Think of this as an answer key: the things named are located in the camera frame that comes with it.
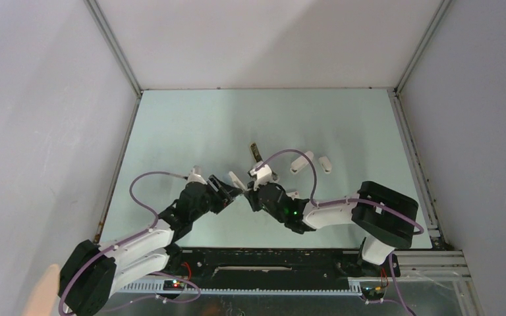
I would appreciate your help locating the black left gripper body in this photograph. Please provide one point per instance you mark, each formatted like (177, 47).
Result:
(213, 201)

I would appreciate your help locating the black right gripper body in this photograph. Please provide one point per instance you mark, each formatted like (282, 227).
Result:
(258, 205)

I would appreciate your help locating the beige white stapler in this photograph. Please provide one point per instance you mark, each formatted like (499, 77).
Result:
(258, 159)

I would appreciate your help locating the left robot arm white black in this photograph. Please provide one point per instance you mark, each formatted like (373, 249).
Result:
(94, 272)

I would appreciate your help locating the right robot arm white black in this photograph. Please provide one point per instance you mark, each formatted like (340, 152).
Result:
(388, 217)

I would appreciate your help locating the pink stapler large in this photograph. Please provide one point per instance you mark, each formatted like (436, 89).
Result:
(301, 162)

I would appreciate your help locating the pink stapler small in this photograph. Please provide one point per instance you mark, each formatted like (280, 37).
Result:
(325, 164)

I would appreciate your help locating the white staple box sleeve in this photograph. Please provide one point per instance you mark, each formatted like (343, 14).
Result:
(293, 194)

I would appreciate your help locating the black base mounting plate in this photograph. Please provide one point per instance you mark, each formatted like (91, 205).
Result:
(275, 269)

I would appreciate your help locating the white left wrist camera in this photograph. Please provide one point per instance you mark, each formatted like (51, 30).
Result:
(195, 176)

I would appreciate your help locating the slotted cable duct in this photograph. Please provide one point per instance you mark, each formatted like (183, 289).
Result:
(163, 286)

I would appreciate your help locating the aluminium corner frame post left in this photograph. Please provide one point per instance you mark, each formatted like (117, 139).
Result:
(113, 44)

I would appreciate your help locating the aluminium corner frame post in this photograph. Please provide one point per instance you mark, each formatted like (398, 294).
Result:
(423, 43)
(113, 44)

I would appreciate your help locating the aluminium corner frame post right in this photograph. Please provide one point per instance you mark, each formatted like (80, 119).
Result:
(423, 43)

